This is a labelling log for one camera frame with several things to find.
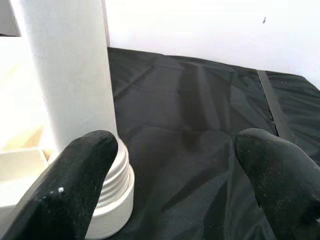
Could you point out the black table cloth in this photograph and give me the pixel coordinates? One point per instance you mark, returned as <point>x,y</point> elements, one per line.
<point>187,162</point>

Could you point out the white plastic table top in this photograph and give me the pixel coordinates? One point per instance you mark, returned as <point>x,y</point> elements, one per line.
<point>15,162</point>

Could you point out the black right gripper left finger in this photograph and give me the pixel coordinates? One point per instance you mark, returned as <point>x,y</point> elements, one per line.
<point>57,192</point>

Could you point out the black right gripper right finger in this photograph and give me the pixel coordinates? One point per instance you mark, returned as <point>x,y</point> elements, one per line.
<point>285,185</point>

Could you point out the white tapered table leg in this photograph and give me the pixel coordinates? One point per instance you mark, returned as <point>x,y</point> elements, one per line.
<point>70,75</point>

